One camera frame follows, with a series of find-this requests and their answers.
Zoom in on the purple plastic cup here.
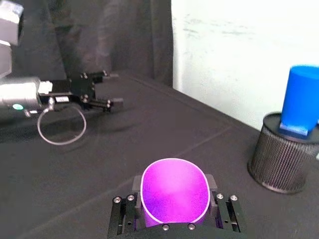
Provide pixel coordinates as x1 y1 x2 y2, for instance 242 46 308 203
140 158 212 228

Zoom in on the black table cloth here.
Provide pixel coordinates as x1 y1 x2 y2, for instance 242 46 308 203
0 71 319 239

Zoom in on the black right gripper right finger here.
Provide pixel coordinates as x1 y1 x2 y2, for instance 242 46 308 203
205 174 247 234

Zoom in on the thin dark gripper cable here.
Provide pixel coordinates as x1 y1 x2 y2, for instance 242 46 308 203
37 97 87 145

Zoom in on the black mesh container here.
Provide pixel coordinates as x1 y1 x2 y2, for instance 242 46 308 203
247 112 319 195

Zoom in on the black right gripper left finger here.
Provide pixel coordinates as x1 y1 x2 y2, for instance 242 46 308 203
107 175 146 238

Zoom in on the blue plastic cup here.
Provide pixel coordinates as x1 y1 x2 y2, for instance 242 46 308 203
279 64 319 140

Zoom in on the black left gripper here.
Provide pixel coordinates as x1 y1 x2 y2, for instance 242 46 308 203
37 70 125 114

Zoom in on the dark grey curtain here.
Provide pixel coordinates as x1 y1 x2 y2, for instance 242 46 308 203
9 0 174 88

